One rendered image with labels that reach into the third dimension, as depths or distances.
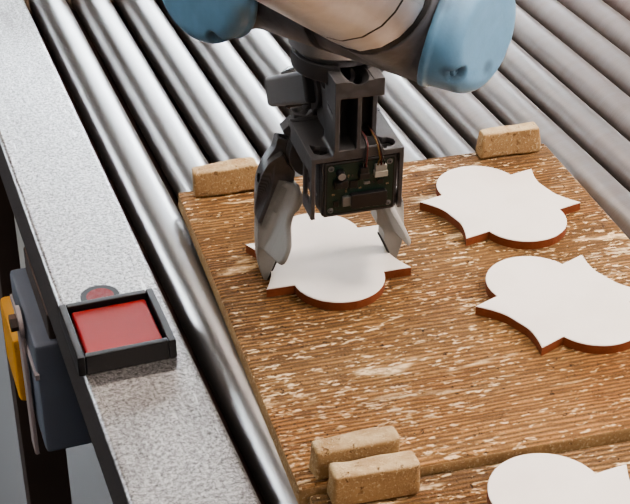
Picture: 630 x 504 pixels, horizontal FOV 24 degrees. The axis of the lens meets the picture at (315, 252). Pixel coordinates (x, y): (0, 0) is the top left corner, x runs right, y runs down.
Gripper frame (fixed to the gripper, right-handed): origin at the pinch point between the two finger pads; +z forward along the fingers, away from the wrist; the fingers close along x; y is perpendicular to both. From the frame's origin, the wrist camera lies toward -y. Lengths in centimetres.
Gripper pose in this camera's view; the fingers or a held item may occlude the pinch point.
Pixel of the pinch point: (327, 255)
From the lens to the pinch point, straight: 118.2
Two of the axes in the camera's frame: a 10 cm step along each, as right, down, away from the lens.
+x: 9.6, -1.5, 2.3
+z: -0.1, 8.2, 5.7
